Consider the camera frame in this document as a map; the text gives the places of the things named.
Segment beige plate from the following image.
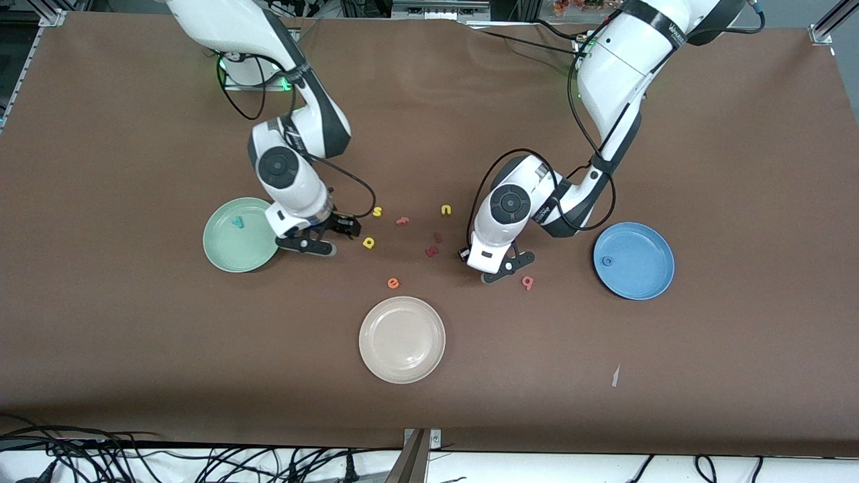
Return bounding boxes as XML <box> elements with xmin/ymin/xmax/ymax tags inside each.
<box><xmin>358</xmin><ymin>296</ymin><xmax>446</xmax><ymax>384</ymax></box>

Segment orange artificial flowers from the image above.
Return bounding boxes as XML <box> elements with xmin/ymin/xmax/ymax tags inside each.
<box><xmin>554</xmin><ymin>0</ymin><xmax>621</xmax><ymax>17</ymax></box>

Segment aluminium frame corner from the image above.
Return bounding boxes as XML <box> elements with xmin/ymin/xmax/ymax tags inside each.
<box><xmin>0</xmin><ymin>8</ymin><xmax>68</xmax><ymax>131</ymax></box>
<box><xmin>809</xmin><ymin>0</ymin><xmax>859</xmax><ymax>46</ymax></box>

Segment brown table cover sheet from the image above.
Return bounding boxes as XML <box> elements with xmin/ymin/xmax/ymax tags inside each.
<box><xmin>0</xmin><ymin>12</ymin><xmax>859</xmax><ymax>458</ymax></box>

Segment small metal mounting plate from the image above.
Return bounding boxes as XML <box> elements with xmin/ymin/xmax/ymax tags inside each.
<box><xmin>403</xmin><ymin>429</ymin><xmax>442</xmax><ymax>451</ymax></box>

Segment grey metal post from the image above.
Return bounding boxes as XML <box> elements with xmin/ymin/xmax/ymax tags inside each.
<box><xmin>384</xmin><ymin>429</ymin><xmax>430</xmax><ymax>483</ymax></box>

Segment blue plate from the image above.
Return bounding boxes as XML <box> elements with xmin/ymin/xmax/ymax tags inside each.
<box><xmin>593</xmin><ymin>222</ymin><xmax>675</xmax><ymax>301</ymax></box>

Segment light green plate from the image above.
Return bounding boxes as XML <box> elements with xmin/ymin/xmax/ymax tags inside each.
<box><xmin>203</xmin><ymin>197</ymin><xmax>281</xmax><ymax>274</ymax></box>

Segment thin black table cable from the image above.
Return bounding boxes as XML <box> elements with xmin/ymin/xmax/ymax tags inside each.
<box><xmin>470</xmin><ymin>27</ymin><xmax>585</xmax><ymax>58</ymax></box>
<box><xmin>534</xmin><ymin>19</ymin><xmax>581</xmax><ymax>41</ymax></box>

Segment tangled black cables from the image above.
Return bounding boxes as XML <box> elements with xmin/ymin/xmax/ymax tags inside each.
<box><xmin>0</xmin><ymin>413</ymin><xmax>403</xmax><ymax>483</ymax></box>

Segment grey metal device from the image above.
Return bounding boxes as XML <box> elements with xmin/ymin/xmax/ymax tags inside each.
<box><xmin>391</xmin><ymin>0</ymin><xmax>491</xmax><ymax>21</ymax></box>

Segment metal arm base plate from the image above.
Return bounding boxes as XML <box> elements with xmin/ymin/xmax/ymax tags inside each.
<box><xmin>223</xmin><ymin>27</ymin><xmax>299</xmax><ymax>91</ymax></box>

